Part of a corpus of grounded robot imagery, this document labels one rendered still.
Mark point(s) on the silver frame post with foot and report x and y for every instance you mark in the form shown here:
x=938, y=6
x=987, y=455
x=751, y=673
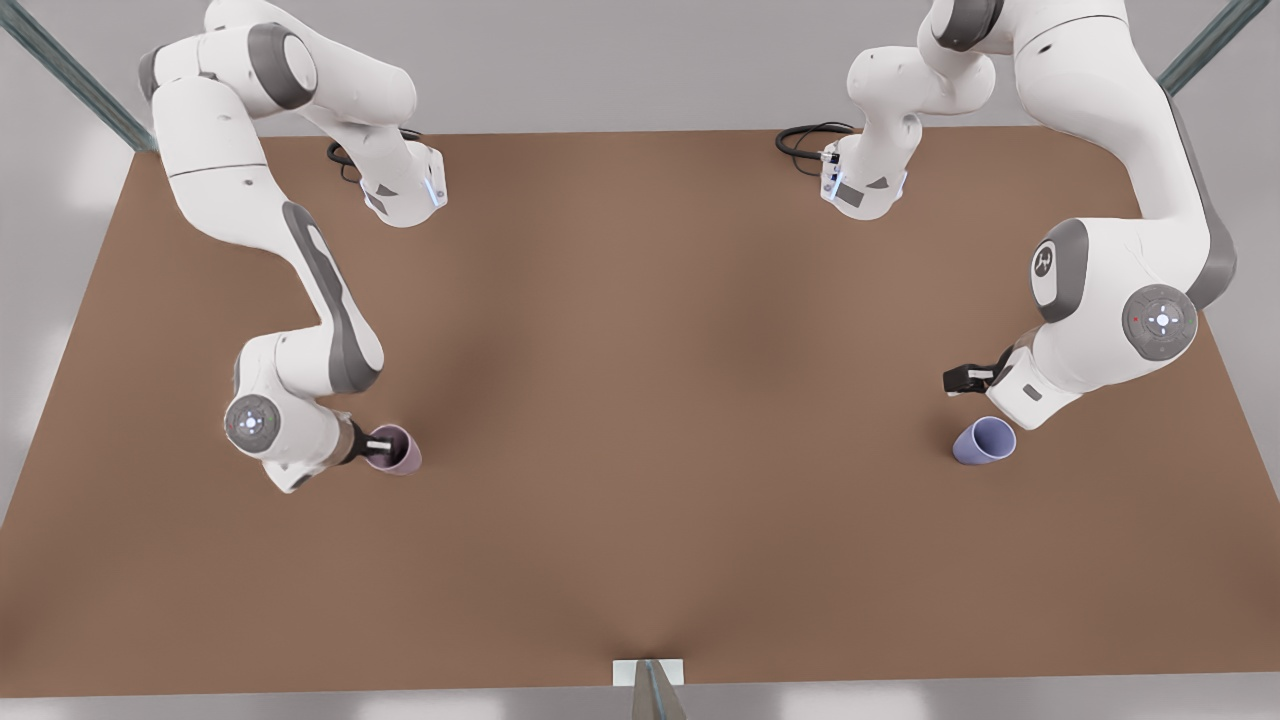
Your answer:
x=650, y=685

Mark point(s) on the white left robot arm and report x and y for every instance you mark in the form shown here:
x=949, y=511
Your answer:
x=1100, y=270

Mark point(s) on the pink cup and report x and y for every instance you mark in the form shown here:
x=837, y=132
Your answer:
x=404, y=457

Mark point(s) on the purple cup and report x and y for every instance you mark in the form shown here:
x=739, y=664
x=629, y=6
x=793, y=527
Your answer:
x=982, y=442

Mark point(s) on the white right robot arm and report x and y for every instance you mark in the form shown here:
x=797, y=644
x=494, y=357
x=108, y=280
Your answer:
x=220, y=170

